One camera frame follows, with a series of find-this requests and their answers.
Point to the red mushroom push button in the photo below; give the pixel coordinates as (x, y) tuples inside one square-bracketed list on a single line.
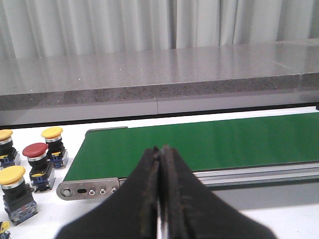
[(42, 174)]

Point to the push button base corner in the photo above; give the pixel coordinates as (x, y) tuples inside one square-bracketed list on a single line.
[(4, 233)]

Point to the aluminium conveyor frame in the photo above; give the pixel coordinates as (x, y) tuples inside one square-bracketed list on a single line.
[(216, 179)]

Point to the grey stone counter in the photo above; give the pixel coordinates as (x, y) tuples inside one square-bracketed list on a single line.
[(129, 84)]

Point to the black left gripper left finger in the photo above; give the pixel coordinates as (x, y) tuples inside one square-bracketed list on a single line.
[(130, 213)]

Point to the yellow push button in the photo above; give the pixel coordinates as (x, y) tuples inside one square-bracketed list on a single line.
[(8, 154), (18, 200), (57, 153)]

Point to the green conveyor belt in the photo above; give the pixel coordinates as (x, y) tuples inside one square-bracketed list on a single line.
[(206, 145)]

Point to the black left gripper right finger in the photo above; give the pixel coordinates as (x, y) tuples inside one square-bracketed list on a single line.
[(194, 212)]

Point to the white pleated curtain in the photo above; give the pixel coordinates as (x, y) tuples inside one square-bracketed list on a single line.
[(44, 28)]

